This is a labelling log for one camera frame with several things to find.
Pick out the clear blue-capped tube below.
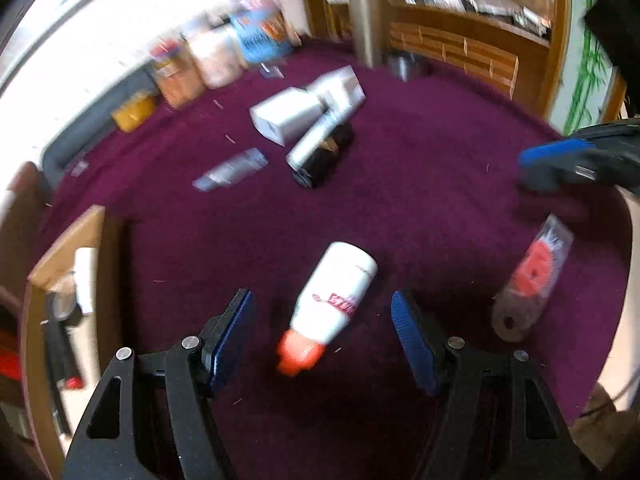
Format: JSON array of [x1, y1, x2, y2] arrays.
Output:
[[192, 149, 268, 192]]

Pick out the yellow tape roll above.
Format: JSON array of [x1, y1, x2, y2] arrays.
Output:
[[112, 92, 158, 133]]

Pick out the black marker red tip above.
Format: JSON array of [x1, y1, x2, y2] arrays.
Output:
[[42, 305, 83, 391]]

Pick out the clear plastic package orange insert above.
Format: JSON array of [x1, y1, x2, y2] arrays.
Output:
[[492, 215, 573, 343]]

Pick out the small white plug adapter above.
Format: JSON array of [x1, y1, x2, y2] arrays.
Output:
[[307, 65, 366, 111]]

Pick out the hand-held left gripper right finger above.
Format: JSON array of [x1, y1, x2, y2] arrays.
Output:
[[390, 288, 586, 480]]

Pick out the black leather sofa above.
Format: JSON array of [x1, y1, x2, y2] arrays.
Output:
[[40, 67, 166, 181]]

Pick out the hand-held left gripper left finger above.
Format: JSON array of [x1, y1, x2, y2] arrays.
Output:
[[60, 287, 257, 480]]

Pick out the steel thermos cap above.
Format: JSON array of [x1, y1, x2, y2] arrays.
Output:
[[390, 52, 431, 81]]

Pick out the clear jar blue label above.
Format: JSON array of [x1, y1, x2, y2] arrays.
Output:
[[230, 0, 293, 63]]

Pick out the bamboo wall picture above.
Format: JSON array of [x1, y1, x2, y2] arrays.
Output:
[[565, 0, 618, 133]]

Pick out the large white charger block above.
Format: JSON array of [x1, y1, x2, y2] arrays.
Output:
[[250, 87, 323, 146]]

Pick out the stainless steel thermos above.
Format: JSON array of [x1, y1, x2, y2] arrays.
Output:
[[347, 0, 388, 66]]

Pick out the dark green lighter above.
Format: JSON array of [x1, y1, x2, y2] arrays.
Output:
[[295, 127, 356, 188]]

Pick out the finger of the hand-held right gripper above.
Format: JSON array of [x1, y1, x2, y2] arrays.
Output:
[[517, 139, 598, 195]]

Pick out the white plastic jar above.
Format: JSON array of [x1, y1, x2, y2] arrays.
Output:
[[190, 30, 241, 88]]

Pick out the wooden counter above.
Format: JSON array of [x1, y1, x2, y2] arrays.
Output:
[[300, 0, 571, 111]]

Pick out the white glue bottle orange cap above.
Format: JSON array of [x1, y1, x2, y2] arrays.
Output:
[[277, 242, 378, 376]]

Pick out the shallow cardboard box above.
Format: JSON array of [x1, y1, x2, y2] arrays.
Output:
[[20, 205, 126, 461]]

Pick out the clear jar orange label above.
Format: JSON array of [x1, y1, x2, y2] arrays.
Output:
[[152, 42, 206, 108]]

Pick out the maroon velvet tablecloth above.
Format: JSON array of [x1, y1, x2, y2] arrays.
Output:
[[30, 42, 631, 480]]

